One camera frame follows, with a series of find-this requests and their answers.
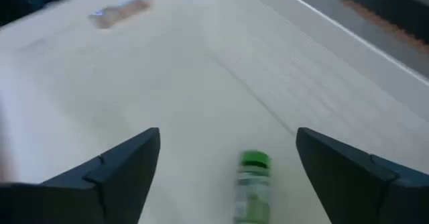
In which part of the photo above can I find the black floor mat orange-striped edge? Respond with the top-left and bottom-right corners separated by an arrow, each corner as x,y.
341,0 -> 429,54

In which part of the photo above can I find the green-capped clear bottle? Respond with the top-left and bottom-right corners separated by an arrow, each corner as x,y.
233,150 -> 272,224

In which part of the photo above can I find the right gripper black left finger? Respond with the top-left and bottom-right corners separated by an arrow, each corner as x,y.
0,127 -> 162,224

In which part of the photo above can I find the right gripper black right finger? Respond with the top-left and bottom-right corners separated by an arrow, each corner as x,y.
296,127 -> 429,224

